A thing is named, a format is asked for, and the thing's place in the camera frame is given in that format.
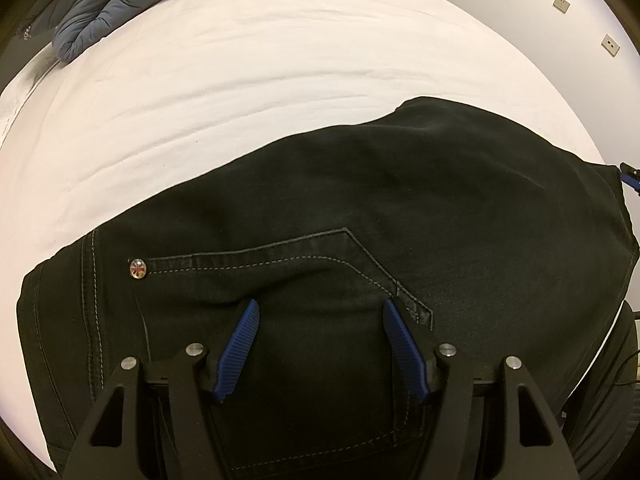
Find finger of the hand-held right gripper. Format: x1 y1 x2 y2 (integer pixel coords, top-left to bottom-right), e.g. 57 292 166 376
619 162 640 196

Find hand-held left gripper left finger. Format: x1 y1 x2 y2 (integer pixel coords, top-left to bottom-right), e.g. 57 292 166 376
59 298 261 480

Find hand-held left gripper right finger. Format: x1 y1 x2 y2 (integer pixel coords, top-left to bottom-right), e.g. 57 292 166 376
382 299 581 480

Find black denim pants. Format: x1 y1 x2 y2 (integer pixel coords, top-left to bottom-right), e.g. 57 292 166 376
16 96 640 480

